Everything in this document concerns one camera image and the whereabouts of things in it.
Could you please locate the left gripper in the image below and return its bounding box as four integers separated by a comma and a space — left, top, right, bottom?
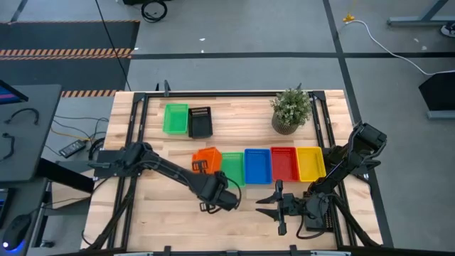
192, 159, 240, 215

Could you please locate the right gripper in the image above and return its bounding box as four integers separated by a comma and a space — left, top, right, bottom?
255, 179, 311, 236

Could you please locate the orange plastic basket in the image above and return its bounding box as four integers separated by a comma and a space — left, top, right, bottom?
191, 146, 223, 175

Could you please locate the blue plastic basket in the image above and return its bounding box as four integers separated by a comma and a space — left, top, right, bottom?
243, 148, 273, 186

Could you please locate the red plastic basket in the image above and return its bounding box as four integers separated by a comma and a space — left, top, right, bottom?
270, 146, 300, 183

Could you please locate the yellow plastic basket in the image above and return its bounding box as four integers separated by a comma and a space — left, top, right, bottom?
296, 146, 327, 183

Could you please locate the black plastic basket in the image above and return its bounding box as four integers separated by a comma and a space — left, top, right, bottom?
187, 106, 214, 139

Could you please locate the green plastic basket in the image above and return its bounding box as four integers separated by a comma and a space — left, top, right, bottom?
162, 102, 189, 135
220, 151, 246, 188

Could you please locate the potted plant in woven pot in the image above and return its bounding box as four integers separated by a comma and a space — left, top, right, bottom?
269, 87, 314, 137

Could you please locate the black power adapter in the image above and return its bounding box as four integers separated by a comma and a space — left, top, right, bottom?
58, 139, 87, 159

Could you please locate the black desk leg beam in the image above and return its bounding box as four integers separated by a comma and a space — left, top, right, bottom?
35, 158, 96, 195

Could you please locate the dark grey desk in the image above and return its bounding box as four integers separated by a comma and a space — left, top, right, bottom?
0, 84, 63, 184

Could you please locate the black computer mouse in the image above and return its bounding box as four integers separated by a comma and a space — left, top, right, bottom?
2, 213, 33, 252

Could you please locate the black hazard-striped floor mat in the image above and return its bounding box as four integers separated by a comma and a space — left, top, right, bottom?
0, 20, 141, 97

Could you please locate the black panel on grey foot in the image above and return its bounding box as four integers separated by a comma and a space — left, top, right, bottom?
418, 70, 455, 120

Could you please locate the computer monitor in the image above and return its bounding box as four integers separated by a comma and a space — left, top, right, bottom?
0, 79, 30, 106

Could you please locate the grey table leg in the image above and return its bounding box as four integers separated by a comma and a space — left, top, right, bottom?
386, 0, 455, 27

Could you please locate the person's shoe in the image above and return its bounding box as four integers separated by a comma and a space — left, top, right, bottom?
440, 21, 455, 38

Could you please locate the black aluminium table frame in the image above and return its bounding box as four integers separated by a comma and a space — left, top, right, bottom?
83, 90, 385, 256

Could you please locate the black looped floor cable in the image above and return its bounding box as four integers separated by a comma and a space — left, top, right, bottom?
53, 114, 109, 161

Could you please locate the thin black floor cable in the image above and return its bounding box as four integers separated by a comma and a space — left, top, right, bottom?
94, 0, 132, 92

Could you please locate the coiled black cable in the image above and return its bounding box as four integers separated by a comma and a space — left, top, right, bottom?
141, 0, 168, 23

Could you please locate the black curved strap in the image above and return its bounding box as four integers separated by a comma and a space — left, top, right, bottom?
1, 132, 16, 161
4, 107, 41, 127

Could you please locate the white floor cable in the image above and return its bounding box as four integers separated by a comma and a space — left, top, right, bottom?
346, 19, 455, 76

